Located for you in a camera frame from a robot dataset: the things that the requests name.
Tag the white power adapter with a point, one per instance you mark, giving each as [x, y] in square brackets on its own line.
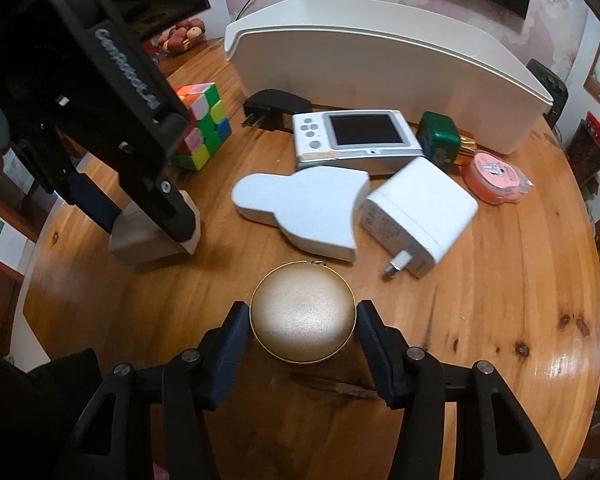
[420, 210]

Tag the beige block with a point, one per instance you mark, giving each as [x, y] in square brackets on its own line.
[145, 245]

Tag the white bunny-shaped box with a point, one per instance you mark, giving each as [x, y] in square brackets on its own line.
[300, 210]

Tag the pink round packet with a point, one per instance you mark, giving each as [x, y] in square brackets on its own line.
[495, 177]

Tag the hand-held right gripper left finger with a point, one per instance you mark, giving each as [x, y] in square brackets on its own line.
[225, 355]

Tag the colourful puzzle cube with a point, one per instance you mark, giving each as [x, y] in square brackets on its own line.
[207, 125]

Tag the black power adapter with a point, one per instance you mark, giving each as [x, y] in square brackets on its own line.
[275, 105]

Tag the dark clothing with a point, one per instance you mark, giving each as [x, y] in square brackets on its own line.
[55, 410]

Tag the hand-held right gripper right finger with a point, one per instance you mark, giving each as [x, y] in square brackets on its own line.
[380, 360]

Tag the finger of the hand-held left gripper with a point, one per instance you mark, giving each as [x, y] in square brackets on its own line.
[167, 205]
[92, 200]

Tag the bowl of apples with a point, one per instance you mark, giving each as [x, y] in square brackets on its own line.
[180, 37]

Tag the green perfume bottle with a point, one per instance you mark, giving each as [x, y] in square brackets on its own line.
[437, 135]

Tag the white plastic bin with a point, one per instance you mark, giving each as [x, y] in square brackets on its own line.
[380, 70]

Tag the white handheld game console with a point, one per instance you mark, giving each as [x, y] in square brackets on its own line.
[310, 135]

